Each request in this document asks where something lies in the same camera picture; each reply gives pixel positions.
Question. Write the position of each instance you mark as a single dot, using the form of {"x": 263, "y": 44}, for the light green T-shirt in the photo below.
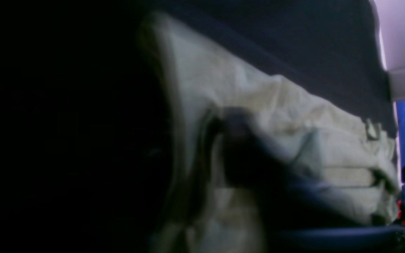
{"x": 203, "y": 212}

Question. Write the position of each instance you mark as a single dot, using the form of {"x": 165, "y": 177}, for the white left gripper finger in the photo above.
{"x": 293, "y": 218}

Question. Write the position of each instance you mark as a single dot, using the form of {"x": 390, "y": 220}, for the white bin right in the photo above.
{"x": 390, "y": 20}

